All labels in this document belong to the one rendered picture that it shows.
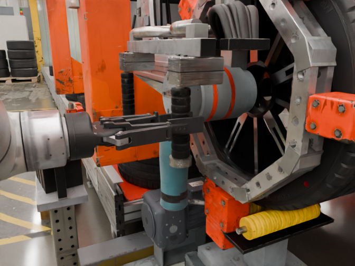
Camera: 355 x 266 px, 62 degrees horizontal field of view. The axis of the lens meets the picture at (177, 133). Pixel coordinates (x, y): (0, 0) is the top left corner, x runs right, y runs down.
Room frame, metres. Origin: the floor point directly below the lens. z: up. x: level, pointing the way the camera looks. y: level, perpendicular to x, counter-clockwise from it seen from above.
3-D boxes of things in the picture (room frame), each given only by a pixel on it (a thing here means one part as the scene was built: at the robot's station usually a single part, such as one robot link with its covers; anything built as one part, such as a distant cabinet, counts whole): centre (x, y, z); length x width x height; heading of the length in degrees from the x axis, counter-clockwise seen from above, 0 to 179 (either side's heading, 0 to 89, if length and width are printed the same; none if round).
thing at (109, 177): (2.31, 0.77, 0.28); 2.47 x 0.09 x 0.22; 25
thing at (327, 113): (0.51, -0.29, 0.85); 0.09 x 0.08 x 0.07; 25
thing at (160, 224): (1.10, -0.07, 0.26); 0.42 x 0.18 x 0.35; 115
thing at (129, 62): (0.85, 0.11, 0.93); 0.09 x 0.05 x 0.05; 115
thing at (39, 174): (1.09, 0.48, 0.51); 0.20 x 0.14 x 0.13; 34
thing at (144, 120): (0.52, 0.08, 0.83); 0.11 x 0.01 x 0.04; 127
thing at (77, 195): (1.13, 0.49, 0.44); 0.43 x 0.17 x 0.03; 25
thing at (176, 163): (0.53, -0.01, 0.83); 0.04 x 0.04 x 0.16
